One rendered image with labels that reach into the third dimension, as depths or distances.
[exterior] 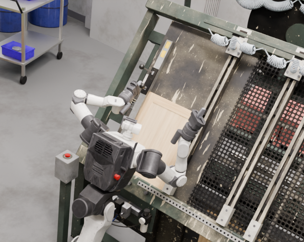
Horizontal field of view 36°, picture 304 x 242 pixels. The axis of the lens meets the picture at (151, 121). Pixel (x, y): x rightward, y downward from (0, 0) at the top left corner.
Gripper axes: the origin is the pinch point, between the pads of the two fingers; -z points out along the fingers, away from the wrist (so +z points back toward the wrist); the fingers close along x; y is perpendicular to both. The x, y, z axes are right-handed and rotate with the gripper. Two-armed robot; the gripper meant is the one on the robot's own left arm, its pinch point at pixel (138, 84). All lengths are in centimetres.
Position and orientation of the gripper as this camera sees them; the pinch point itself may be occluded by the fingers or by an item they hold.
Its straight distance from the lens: 317.6
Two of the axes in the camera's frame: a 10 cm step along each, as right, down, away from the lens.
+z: -5.9, 6.5, -4.8
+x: 0.9, 6.4, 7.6
